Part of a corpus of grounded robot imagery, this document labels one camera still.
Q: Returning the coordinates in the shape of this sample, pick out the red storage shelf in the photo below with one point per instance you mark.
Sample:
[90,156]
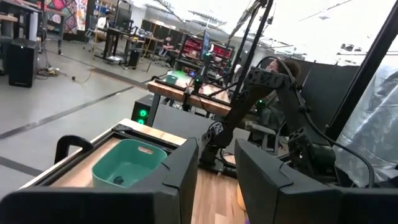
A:
[192,46]

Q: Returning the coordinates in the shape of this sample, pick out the black frame hook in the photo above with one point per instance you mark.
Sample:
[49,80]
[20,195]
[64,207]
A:
[60,149]

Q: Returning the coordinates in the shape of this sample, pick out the black plastic spider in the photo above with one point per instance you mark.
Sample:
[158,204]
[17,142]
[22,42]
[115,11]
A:
[118,180]

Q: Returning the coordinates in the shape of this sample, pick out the grey panel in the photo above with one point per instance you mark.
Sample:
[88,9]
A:
[180,124]

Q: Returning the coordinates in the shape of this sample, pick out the green plastic bin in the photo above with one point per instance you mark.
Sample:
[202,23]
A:
[130,161]

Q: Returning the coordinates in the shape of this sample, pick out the black speaker box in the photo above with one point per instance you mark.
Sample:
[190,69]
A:
[21,65]

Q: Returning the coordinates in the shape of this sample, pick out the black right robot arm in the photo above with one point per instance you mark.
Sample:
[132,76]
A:
[239,105]

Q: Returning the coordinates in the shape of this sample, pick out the wooden workbench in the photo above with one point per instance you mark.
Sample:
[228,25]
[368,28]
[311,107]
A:
[9,18]

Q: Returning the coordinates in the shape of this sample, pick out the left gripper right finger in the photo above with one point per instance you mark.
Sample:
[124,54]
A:
[311,207]

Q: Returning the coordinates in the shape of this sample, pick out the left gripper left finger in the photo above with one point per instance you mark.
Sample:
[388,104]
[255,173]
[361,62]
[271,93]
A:
[93,207]

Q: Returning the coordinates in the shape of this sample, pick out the clear plastic sheet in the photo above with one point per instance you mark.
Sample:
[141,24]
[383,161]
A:
[373,124]

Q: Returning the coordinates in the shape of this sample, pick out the background green bin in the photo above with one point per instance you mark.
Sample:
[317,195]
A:
[171,80]

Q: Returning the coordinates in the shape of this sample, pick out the black computer tower green lights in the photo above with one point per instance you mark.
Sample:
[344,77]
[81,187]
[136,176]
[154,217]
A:
[138,107]

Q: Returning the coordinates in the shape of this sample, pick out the black background desk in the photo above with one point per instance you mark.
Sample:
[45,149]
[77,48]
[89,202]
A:
[112,31]

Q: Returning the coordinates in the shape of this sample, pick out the colourful wall art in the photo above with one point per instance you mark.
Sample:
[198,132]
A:
[66,12]

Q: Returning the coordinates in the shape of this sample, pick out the grey office chair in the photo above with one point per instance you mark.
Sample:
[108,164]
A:
[261,129]

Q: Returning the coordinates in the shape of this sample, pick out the person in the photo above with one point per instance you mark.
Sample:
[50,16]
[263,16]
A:
[168,46]
[104,21]
[293,68]

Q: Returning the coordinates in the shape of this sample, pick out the black waste bin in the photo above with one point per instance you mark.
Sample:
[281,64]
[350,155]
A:
[134,59]

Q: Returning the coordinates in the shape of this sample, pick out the white paper roll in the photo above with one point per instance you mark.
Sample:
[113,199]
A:
[33,26]

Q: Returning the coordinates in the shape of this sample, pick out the dark partition panel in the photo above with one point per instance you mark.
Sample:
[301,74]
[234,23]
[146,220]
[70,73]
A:
[329,90]

